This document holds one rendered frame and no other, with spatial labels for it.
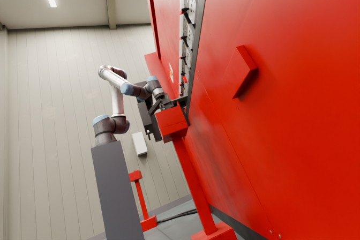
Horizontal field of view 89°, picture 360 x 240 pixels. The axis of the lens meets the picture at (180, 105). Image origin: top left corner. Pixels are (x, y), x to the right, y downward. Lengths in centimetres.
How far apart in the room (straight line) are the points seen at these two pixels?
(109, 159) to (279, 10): 113
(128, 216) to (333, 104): 109
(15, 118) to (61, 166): 153
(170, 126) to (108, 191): 51
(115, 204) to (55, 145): 376
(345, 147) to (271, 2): 26
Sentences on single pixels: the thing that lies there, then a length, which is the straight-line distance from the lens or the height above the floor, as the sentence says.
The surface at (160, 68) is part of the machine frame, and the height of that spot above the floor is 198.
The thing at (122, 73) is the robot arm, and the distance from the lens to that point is 158.
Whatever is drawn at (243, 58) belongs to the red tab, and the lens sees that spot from 45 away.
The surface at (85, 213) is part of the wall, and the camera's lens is 450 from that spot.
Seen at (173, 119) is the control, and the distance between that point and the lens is 109.
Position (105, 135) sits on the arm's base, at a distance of 132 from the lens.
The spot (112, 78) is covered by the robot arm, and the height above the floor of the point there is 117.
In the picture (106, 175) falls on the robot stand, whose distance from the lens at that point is 123.
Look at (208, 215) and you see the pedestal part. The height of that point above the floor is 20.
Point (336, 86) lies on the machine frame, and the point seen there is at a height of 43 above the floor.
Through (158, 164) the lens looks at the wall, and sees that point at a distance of 454.
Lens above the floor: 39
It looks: 22 degrees up
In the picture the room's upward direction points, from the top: 22 degrees counter-clockwise
